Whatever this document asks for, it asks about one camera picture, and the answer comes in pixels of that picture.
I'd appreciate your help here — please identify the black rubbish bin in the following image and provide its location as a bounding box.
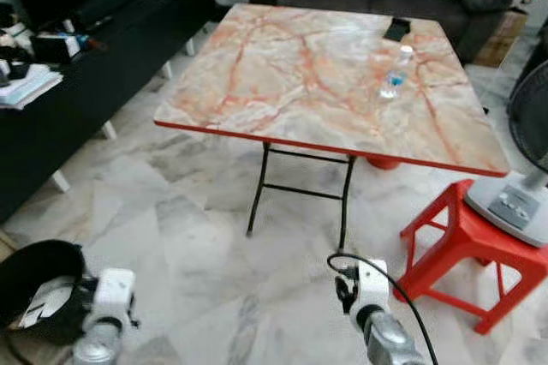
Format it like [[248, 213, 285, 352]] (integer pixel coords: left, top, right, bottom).
[[0, 240, 92, 346]]

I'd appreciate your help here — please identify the red plastic stool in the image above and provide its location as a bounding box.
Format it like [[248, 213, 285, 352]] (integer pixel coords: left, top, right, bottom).
[[398, 178, 548, 337]]

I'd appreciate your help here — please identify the grey table fan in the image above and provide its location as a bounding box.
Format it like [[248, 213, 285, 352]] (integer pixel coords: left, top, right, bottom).
[[464, 60, 548, 248]]

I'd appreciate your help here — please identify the marble pattern folding table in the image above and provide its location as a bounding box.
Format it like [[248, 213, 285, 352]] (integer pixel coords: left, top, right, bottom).
[[153, 3, 512, 251]]

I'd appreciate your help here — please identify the clear plastic water bottle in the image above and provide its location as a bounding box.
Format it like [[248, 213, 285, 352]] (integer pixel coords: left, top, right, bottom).
[[379, 45, 415, 101]]

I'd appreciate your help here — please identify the black phone stand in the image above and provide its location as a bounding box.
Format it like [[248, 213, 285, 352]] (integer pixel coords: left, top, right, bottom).
[[383, 16, 414, 44]]

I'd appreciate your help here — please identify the brown cardboard box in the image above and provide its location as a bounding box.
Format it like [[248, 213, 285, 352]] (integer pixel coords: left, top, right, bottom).
[[474, 9, 528, 69]]

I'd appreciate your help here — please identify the black tv console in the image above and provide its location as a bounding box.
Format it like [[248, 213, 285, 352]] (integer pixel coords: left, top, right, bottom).
[[0, 0, 216, 222]]

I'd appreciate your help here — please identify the stack of white papers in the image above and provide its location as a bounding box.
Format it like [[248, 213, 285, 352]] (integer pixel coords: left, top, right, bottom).
[[0, 63, 64, 111]]

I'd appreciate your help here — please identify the black white box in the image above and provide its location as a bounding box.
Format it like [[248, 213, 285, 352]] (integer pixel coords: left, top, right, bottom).
[[32, 30, 84, 65]]

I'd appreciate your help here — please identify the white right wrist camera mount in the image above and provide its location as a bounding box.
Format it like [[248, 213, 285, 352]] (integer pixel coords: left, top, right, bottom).
[[354, 259, 391, 315]]

